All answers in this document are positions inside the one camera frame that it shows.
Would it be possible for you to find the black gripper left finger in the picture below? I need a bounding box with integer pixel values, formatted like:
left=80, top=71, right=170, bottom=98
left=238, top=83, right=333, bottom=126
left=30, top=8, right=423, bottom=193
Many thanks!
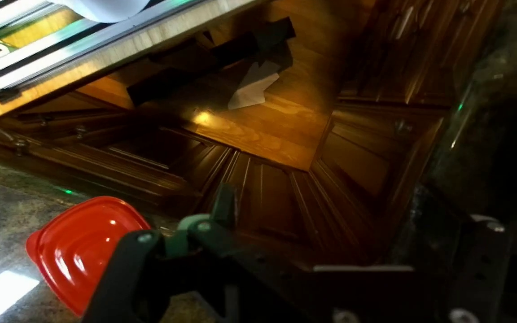
left=82, top=186, right=308, bottom=323

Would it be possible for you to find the brown wooden lower cabinet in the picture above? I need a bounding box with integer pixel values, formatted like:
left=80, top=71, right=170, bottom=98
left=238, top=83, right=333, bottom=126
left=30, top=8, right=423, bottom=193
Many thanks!
left=0, top=0, right=511, bottom=272

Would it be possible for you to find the white paper on floor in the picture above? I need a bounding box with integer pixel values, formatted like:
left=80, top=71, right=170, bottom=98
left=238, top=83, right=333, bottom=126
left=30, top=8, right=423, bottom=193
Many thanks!
left=226, top=60, right=281, bottom=112

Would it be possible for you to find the black object on floor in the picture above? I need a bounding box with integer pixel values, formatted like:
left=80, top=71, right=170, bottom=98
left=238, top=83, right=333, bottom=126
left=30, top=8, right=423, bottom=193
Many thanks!
left=125, top=17, right=296, bottom=108

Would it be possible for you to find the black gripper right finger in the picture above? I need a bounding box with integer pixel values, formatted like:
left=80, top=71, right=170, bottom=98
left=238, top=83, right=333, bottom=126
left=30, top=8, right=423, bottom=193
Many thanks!
left=448, top=214, right=513, bottom=323

